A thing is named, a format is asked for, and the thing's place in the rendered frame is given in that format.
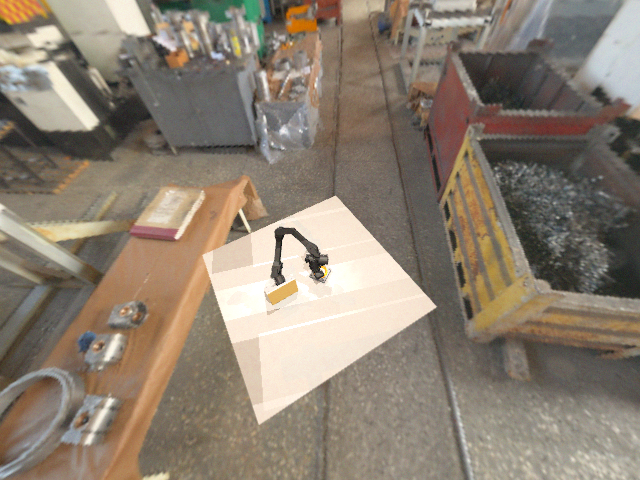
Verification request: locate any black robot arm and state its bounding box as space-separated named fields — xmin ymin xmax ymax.
xmin=270 ymin=226 xmax=329 ymax=286

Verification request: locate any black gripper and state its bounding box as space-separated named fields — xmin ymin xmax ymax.
xmin=305 ymin=258 xmax=324 ymax=280

